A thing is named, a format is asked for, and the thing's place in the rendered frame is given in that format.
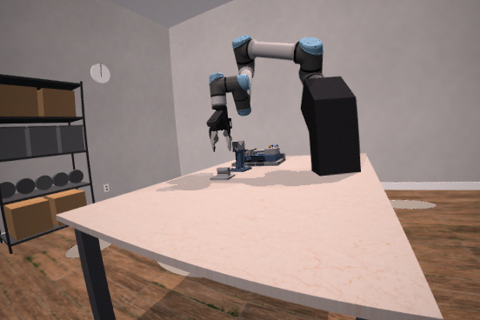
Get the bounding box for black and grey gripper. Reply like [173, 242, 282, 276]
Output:
[209, 105, 232, 152]

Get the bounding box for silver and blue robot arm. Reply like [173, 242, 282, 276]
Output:
[210, 35, 324, 116]

